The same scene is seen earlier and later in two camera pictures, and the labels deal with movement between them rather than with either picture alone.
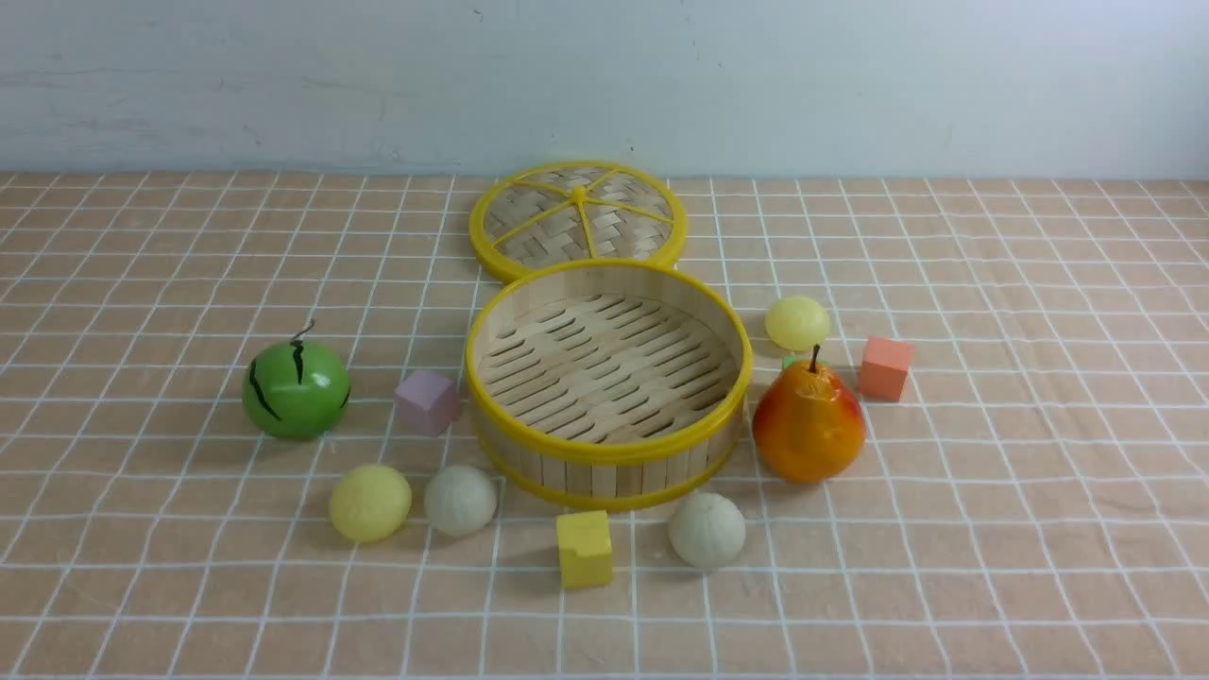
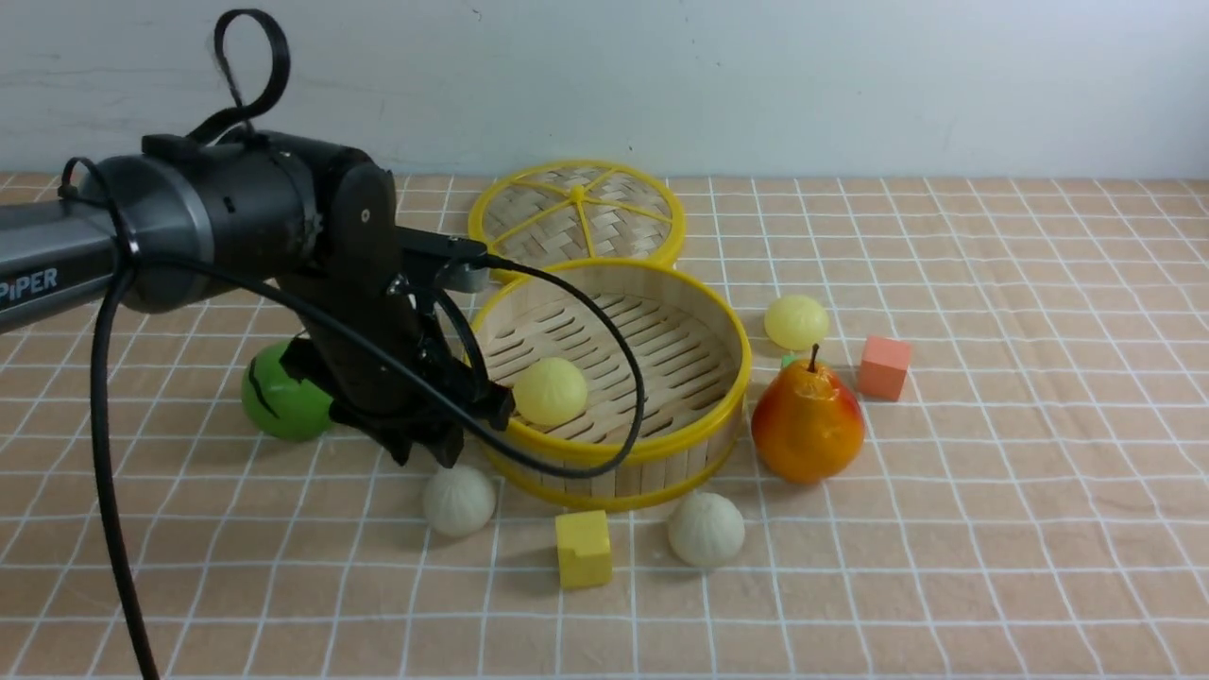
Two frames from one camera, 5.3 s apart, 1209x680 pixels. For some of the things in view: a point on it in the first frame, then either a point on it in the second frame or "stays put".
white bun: (706, 530) stays put
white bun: (460, 500) stays put
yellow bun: (370, 503) to (551, 392)
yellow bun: (796, 323) stays put
